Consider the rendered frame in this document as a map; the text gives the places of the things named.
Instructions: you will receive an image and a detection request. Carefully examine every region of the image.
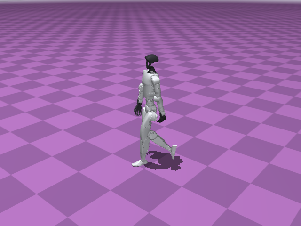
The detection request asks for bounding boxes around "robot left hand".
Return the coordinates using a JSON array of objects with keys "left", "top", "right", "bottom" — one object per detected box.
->
[{"left": 157, "top": 113, "right": 166, "bottom": 123}]

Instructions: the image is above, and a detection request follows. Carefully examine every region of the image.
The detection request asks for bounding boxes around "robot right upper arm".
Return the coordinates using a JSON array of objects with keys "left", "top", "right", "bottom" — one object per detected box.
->
[{"left": 138, "top": 70, "right": 146, "bottom": 90}]

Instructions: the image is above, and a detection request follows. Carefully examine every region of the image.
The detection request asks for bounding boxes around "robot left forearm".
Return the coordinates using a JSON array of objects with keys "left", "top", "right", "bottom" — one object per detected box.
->
[{"left": 157, "top": 96, "right": 166, "bottom": 116}]

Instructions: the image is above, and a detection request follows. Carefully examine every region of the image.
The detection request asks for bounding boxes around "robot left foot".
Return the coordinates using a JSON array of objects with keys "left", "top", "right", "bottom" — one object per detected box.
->
[{"left": 132, "top": 160, "right": 148, "bottom": 167}]

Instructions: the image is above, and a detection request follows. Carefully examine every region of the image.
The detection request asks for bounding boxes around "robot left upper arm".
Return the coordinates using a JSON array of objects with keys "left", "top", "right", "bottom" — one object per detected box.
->
[{"left": 151, "top": 75, "right": 161, "bottom": 102}]

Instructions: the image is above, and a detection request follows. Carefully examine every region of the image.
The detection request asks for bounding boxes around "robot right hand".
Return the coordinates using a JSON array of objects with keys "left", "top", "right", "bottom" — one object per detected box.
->
[{"left": 134, "top": 99, "right": 142, "bottom": 116}]

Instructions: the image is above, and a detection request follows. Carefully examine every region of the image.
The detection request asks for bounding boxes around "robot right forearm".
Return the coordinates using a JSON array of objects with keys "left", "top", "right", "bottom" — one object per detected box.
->
[{"left": 138, "top": 90, "right": 143, "bottom": 103}]

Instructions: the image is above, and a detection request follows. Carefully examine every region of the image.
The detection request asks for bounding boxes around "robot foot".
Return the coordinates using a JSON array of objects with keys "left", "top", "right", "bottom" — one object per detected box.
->
[
  {"left": 171, "top": 145, "right": 177, "bottom": 159},
  {"left": 132, "top": 160, "right": 148, "bottom": 167}
]

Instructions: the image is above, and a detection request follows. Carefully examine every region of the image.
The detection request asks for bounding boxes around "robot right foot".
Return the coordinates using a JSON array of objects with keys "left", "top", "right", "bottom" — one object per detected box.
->
[{"left": 171, "top": 145, "right": 177, "bottom": 159}]

